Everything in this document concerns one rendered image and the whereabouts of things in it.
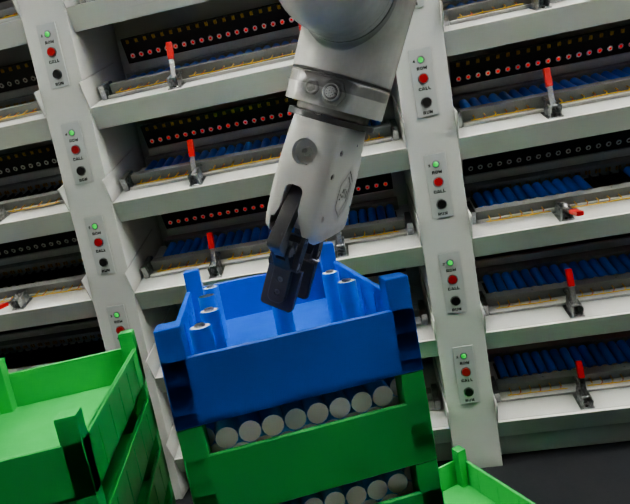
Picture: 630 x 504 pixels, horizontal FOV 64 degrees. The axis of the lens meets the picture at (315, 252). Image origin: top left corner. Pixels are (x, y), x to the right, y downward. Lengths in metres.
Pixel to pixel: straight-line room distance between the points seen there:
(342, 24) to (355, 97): 0.07
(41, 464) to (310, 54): 0.42
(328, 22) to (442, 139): 0.67
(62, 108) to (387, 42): 0.86
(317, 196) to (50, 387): 0.56
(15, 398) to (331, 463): 0.55
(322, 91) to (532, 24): 0.71
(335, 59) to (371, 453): 0.31
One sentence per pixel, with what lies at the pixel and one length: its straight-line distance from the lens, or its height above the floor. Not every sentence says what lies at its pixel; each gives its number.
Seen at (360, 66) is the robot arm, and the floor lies 0.72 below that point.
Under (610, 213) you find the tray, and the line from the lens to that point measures 1.10.
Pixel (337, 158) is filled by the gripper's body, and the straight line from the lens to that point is 0.40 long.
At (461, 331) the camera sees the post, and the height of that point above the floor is 0.30.
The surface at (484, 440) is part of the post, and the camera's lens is 1.16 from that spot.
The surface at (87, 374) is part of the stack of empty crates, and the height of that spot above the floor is 0.43.
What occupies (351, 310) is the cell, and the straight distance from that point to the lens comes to 0.48.
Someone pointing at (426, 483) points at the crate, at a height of 0.38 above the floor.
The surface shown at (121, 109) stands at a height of 0.85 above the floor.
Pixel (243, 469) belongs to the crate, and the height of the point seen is 0.44.
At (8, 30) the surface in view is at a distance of 1.25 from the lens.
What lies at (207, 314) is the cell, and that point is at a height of 0.55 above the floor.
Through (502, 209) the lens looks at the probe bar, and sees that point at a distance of 1.07.
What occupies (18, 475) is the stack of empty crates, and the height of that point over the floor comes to 0.44.
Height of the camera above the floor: 0.65
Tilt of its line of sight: 8 degrees down
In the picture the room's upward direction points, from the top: 10 degrees counter-clockwise
